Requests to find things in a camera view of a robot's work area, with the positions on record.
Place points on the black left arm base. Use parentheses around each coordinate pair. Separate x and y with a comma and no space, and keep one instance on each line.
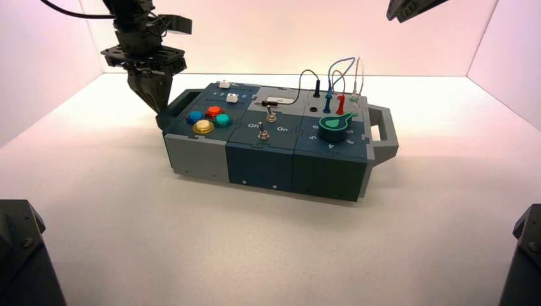
(21,262)

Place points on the teal push button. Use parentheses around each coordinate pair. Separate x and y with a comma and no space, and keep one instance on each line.
(222,120)

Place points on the black lying plug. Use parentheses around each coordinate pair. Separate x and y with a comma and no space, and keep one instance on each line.
(269,103)

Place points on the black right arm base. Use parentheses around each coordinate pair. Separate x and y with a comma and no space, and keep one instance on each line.
(526,262)

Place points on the orange push button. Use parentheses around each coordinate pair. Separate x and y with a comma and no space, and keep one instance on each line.
(214,112)

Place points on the tall blue banana plug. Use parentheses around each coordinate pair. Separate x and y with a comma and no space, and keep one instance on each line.
(327,104)

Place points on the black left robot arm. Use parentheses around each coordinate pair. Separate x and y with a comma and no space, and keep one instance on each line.
(129,8)

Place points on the metal toggle switch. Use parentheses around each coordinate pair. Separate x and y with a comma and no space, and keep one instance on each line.
(263,131)
(270,114)

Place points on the clear tall plug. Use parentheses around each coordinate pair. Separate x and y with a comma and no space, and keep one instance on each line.
(354,88)

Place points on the blue push button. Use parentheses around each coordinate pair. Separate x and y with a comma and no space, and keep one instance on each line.
(195,117)

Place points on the white label sticker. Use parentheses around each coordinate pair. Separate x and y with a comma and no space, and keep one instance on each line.
(284,100)

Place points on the grey and teal task box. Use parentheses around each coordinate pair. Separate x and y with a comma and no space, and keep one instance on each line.
(262,162)

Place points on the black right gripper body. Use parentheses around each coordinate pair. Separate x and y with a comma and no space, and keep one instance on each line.
(408,9)

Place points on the white slider knob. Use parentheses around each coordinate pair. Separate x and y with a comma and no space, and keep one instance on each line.
(224,84)
(231,98)

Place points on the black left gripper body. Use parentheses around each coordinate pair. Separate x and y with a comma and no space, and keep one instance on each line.
(141,57)

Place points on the green rotary knob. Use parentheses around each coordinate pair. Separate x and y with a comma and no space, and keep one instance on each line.
(336,128)

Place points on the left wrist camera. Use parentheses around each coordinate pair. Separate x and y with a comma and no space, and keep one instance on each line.
(177,24)

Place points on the black upright plug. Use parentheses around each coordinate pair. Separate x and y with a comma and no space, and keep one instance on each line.
(316,89)

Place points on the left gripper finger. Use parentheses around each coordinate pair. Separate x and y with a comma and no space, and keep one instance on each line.
(143,88)
(164,86)

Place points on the short blue banana plug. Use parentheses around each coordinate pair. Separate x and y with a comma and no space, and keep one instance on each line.
(330,90)

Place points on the red banana plug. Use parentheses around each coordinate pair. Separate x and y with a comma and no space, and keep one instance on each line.
(340,105)

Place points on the yellow push button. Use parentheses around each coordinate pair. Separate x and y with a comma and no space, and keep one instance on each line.
(203,126)

